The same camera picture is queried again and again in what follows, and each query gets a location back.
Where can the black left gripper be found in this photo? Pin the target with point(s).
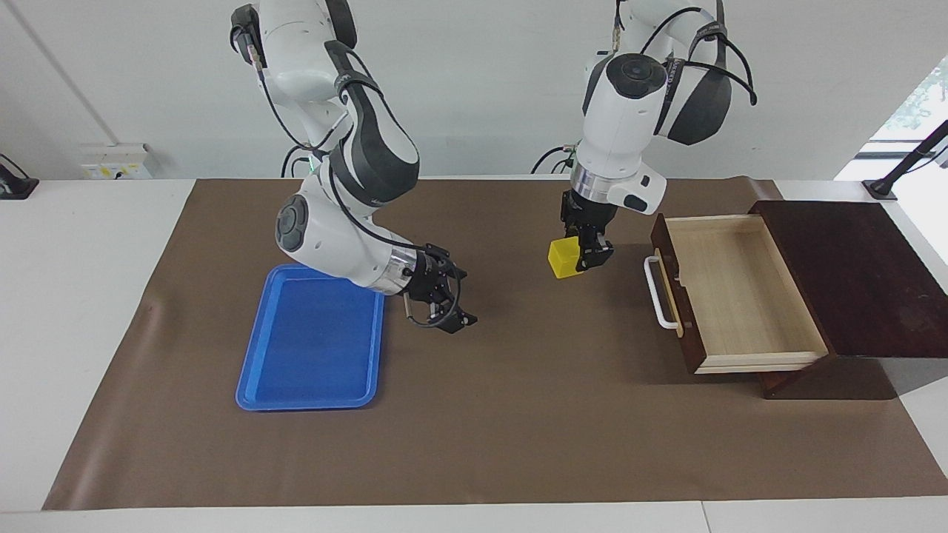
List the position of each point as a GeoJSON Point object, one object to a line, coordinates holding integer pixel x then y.
{"type": "Point", "coordinates": [589, 215]}

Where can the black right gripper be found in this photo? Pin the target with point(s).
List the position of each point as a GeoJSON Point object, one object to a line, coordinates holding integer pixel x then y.
{"type": "Point", "coordinates": [433, 277]}

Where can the yellow cube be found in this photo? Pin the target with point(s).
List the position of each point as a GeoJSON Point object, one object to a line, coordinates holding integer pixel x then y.
{"type": "Point", "coordinates": [563, 259]}

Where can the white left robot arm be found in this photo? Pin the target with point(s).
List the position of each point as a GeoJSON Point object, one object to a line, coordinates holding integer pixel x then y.
{"type": "Point", "coordinates": [622, 118]}

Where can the dark wooden drawer cabinet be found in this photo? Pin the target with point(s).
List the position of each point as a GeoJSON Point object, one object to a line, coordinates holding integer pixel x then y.
{"type": "Point", "coordinates": [866, 274]}

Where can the brown table mat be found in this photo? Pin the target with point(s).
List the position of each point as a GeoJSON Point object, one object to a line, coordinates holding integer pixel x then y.
{"type": "Point", "coordinates": [518, 414]}

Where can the blue plastic tray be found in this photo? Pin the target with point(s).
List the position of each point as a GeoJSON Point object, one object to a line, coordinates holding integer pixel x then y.
{"type": "Point", "coordinates": [311, 355]}

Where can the black stand base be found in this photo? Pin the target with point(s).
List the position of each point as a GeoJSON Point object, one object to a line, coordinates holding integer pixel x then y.
{"type": "Point", "coordinates": [15, 189]}

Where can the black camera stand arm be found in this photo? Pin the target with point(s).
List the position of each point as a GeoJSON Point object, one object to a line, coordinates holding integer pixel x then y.
{"type": "Point", "coordinates": [881, 189]}

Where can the white wall socket box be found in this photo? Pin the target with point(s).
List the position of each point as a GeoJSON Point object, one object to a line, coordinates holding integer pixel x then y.
{"type": "Point", "coordinates": [111, 166]}

